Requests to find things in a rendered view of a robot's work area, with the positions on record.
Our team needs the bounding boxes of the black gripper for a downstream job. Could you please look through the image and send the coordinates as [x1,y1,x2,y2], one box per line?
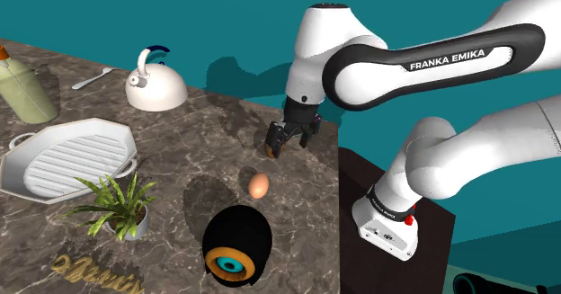
[264,95,324,159]

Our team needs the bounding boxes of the white ribbed grill pan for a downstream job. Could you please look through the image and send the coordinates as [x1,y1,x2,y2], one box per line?
[0,117,139,206]

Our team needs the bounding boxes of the silver fork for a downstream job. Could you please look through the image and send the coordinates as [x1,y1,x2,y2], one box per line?
[71,67,120,91]

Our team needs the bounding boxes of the white kettle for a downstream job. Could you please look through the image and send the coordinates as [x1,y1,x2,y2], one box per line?
[124,44,190,112]

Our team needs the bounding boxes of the black cylinder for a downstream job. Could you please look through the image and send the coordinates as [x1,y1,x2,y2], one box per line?
[451,272,561,294]

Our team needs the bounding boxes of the small orange round thing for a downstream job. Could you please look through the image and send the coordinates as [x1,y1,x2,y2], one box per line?
[264,141,287,160]

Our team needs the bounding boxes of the green potted plant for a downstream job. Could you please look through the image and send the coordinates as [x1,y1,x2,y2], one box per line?
[58,172,158,242]

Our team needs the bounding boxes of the brown egg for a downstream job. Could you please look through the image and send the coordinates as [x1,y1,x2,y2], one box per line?
[247,172,271,200]

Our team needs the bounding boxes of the pale green bottle, orange cap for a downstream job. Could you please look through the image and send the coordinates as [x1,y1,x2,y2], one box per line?
[0,43,60,126]

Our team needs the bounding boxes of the golden twisted thing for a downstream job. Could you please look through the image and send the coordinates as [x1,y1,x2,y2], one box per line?
[49,253,147,294]

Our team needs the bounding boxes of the dark robot stand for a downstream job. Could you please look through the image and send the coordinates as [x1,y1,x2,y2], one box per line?
[338,147,457,294]

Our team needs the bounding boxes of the black egg-shaped thing, orange ring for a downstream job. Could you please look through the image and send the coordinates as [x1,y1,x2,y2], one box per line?
[201,204,273,289]

